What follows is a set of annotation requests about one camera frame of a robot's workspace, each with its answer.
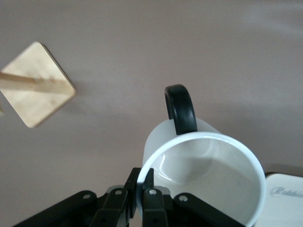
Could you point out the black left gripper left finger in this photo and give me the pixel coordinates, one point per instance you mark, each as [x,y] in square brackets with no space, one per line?
[118,203]

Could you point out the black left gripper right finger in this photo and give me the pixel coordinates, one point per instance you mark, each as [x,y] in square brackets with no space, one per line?
[154,205]

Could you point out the wooden cup rack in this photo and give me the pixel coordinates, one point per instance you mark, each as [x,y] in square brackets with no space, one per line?
[40,85]

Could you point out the cream plastic tray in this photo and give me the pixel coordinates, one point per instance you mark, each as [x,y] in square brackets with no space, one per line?
[284,201]

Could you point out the brown table mat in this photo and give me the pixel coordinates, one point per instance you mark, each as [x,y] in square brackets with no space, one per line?
[165,47]

